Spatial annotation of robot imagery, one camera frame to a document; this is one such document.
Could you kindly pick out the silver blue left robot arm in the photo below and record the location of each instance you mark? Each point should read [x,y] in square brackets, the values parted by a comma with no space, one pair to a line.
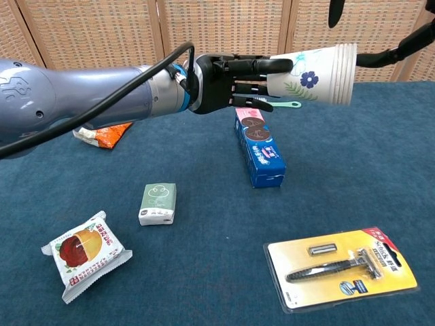
[85,95]

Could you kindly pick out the woven wooden screen panel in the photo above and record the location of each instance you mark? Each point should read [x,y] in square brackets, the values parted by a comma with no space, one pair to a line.
[370,27]
[95,34]
[426,64]
[17,34]
[224,27]

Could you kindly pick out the green plastic brush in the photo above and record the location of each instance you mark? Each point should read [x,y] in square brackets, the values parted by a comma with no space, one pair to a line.
[289,104]

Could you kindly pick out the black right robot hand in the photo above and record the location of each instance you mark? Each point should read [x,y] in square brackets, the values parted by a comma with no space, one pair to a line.
[408,42]

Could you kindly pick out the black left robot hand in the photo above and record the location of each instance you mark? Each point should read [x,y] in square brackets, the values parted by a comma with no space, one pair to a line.
[214,81]

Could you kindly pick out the blue cookie box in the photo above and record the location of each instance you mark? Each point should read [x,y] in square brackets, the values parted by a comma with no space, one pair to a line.
[261,153]

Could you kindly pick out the yellow razor blister pack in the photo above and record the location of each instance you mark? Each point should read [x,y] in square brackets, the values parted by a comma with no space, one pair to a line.
[340,268]

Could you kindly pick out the orange snack packet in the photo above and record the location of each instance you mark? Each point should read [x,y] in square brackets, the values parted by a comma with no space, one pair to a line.
[108,136]

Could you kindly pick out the blue table cloth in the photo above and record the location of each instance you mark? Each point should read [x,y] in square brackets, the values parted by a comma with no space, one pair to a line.
[204,278]

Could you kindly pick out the white pastry packet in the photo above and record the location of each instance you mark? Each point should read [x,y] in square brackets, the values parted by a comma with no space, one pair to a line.
[81,254]

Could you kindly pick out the white floral paper cup stack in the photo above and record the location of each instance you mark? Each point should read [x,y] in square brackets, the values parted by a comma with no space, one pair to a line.
[326,81]

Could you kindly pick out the green tissue pack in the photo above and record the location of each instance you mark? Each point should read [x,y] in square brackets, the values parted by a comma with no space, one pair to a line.
[158,200]

